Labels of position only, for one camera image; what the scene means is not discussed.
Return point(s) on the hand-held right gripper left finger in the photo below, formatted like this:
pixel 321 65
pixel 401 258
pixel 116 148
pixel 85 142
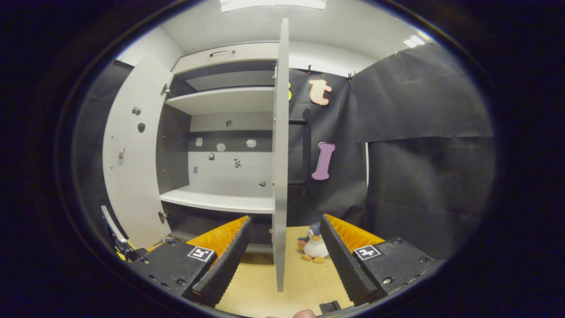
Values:
pixel 227 269

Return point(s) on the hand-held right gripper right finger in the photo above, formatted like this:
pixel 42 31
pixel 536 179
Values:
pixel 346 265

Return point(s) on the white cabinet door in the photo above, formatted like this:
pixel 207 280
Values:
pixel 132 176
pixel 280 132

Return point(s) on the white cabinet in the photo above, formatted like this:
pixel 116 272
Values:
pixel 220 198

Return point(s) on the white cabinet shelf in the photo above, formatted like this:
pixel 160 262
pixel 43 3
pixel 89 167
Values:
pixel 220 99

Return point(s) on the penguin plush toy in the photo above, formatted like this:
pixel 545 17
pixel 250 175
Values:
pixel 315 247

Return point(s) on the small ceiling light panel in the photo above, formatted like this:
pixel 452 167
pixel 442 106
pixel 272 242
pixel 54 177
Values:
pixel 416 41

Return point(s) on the large ceiling light panel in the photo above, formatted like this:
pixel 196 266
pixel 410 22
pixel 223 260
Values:
pixel 273 3

